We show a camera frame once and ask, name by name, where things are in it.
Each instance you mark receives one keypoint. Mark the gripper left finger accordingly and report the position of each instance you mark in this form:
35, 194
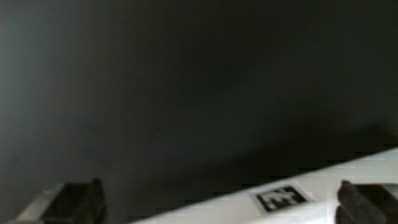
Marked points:
69, 204

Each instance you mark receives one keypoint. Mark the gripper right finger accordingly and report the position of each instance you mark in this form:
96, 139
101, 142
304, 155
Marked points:
366, 203

